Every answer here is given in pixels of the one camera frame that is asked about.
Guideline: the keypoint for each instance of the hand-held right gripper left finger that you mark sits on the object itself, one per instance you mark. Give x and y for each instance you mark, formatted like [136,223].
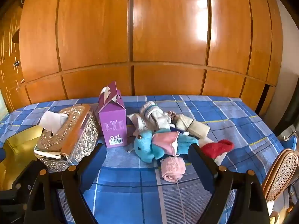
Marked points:
[93,165]

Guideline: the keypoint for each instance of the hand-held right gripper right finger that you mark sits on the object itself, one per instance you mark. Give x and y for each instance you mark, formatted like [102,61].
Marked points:
[202,168]

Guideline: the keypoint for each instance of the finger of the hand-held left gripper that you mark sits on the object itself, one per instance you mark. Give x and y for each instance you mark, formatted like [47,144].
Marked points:
[22,179]

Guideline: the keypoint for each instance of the red and white sock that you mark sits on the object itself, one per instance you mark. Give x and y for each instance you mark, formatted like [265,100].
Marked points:
[215,148]

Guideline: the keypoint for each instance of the gold box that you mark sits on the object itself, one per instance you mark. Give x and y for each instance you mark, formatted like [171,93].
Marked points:
[18,149]

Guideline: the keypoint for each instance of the beige bandage roll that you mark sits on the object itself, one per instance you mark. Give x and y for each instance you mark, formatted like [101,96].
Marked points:
[193,127]

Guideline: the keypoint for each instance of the teal plush toy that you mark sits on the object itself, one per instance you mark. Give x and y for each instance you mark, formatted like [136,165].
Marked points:
[144,147]

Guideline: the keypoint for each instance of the brown round ornament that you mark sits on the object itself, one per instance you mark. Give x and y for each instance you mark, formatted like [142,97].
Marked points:
[172,116]

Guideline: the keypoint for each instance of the clear plastic packet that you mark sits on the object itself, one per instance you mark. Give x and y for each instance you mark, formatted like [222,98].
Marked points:
[137,121]

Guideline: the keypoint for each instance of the white sock with teal stripes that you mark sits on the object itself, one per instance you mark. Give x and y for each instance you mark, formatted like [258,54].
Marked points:
[151,112]

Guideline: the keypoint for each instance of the ornate silver tissue box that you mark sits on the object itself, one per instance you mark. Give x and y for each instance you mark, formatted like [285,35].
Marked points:
[70,142]

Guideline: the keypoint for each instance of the purple carton box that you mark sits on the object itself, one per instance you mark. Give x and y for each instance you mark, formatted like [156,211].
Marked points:
[113,126]

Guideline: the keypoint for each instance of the blue plaid bedsheet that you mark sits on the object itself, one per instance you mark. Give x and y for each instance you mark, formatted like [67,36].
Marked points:
[140,196]

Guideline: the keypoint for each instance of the white tissue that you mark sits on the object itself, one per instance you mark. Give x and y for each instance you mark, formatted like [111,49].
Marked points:
[52,121]

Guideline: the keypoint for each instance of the rattan chair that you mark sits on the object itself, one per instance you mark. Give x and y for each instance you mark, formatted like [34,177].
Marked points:
[282,168]

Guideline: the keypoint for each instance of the wooden cabinet with inlaid lines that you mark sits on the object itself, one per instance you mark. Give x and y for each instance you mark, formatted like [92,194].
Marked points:
[9,74]

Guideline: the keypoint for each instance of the wooden wardrobe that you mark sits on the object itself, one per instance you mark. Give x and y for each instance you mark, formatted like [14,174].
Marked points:
[163,28]

